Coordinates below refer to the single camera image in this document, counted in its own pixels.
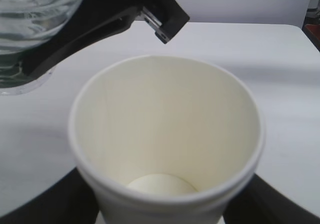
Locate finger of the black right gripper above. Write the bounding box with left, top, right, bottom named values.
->
left=21, top=0, right=140, bottom=77

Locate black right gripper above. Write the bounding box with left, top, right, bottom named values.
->
left=137, top=0, right=190, bottom=44

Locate clear plastic water bottle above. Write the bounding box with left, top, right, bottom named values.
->
left=0, top=0, right=82, bottom=95

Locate white paper cup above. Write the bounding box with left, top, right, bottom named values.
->
left=68, top=55, right=266, bottom=224

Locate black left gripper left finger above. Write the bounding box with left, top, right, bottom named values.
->
left=0, top=169, right=99, bottom=224

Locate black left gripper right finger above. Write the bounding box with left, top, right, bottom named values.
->
left=223, top=174, right=320, bottom=224

